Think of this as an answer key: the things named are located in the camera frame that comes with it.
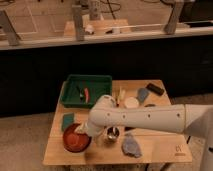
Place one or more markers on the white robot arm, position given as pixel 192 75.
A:
pixel 190 119

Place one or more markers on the green sponge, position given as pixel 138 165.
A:
pixel 67 120

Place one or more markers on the grey crumpled cloth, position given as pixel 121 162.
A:
pixel 130 146

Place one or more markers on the orange carrot toy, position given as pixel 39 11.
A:
pixel 86 92

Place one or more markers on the black rectangular block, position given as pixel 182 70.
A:
pixel 155 89

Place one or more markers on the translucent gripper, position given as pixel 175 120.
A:
pixel 82 129

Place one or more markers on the striped metal cup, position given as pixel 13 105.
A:
pixel 112 134

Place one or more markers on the grey post left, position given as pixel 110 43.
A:
pixel 5 23

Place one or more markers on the white round container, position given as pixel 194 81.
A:
pixel 131 102

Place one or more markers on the red orange bowl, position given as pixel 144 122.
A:
pixel 76 140

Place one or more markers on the grey post right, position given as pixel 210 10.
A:
pixel 170 27

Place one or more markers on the blue grey cloth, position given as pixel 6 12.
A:
pixel 142 94

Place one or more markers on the green plastic tray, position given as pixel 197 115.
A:
pixel 82 91

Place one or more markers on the black handled utensil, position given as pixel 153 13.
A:
pixel 128 128

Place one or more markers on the grey post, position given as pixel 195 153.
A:
pixel 170 27
pixel 5 23
pixel 78 22

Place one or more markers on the dark small tool in tray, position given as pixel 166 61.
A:
pixel 80 93

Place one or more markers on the wooden table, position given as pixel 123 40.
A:
pixel 157 147

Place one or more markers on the purple bowl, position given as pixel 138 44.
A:
pixel 66 146

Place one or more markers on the grey post middle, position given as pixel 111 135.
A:
pixel 78 22

